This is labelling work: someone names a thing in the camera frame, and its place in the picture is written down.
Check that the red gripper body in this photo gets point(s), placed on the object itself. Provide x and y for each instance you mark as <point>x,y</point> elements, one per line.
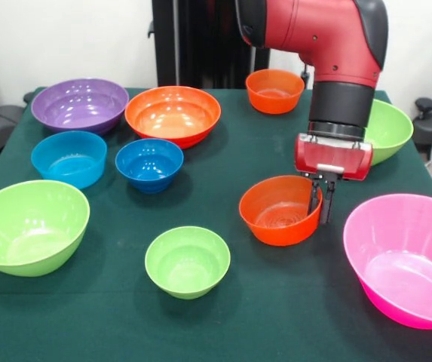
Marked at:
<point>332,160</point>

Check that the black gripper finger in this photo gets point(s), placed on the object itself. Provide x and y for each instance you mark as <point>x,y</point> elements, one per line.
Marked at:
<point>314,198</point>
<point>328,203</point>

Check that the small translucent orange bowl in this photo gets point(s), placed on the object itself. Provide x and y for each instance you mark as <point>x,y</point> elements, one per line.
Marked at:
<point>276,94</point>
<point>276,211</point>

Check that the large green bowl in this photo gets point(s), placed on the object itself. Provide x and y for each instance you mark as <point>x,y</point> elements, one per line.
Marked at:
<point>389,128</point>
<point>31,226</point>

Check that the small green bowl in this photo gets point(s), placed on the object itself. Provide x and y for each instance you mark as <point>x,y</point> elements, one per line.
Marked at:
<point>187,264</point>

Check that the large orange bowl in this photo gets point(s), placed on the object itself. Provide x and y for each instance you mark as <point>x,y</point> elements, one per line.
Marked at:
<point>172,117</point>

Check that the small dark blue bowl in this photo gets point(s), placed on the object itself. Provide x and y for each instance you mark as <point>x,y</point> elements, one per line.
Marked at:
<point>149,166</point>

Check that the purple bowl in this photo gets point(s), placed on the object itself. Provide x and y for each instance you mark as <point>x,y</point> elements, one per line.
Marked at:
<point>80,109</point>

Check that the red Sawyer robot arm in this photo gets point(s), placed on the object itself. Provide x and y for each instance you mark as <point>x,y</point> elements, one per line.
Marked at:
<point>332,37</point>

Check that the dark green table cloth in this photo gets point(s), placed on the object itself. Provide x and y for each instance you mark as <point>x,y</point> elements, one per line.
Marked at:
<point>238,158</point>

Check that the large pink bowl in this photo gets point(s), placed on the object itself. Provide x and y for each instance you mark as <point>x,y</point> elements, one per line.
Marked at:
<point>400,256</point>

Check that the light blue translucent bowl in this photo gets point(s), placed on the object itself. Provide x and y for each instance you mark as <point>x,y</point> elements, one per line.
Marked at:
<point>68,162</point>

